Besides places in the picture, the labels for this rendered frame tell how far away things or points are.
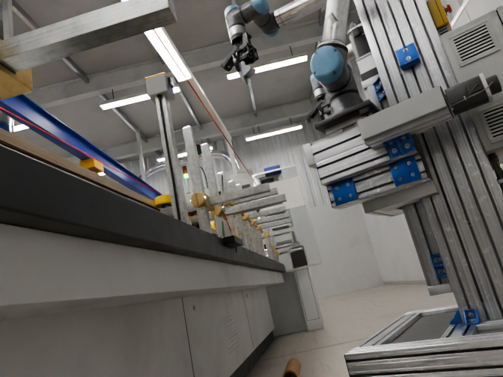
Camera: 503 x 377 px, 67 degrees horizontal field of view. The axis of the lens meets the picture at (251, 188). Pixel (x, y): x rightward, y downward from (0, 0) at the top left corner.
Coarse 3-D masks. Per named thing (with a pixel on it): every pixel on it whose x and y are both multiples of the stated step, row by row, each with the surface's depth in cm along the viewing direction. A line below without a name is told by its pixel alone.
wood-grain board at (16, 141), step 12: (0, 132) 77; (12, 144) 80; (24, 144) 84; (36, 156) 87; (48, 156) 91; (60, 156) 96; (72, 168) 100; (84, 168) 105; (96, 180) 110; (108, 180) 117; (120, 192) 124; (132, 192) 133
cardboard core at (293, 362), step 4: (292, 360) 213; (296, 360) 215; (288, 364) 204; (292, 364) 202; (296, 364) 205; (300, 364) 215; (288, 368) 194; (292, 368) 194; (296, 368) 198; (300, 368) 210; (284, 372) 190; (288, 372) 189; (292, 372) 189; (296, 372) 192; (284, 376) 194; (288, 376) 203; (292, 376) 206; (296, 376) 188
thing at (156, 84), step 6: (150, 78) 125; (156, 78) 125; (162, 78) 124; (150, 84) 125; (156, 84) 124; (162, 84) 124; (150, 90) 124; (156, 90) 124; (162, 90) 123; (150, 96) 125; (168, 96) 127
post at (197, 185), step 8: (184, 128) 150; (184, 136) 149; (192, 136) 149; (192, 144) 148; (192, 152) 147; (192, 160) 146; (192, 168) 145; (200, 168) 148; (192, 176) 145; (200, 176) 145; (192, 184) 144; (200, 184) 143; (200, 192) 143; (200, 208) 141; (200, 216) 140; (208, 216) 142; (200, 224) 140; (208, 224) 139
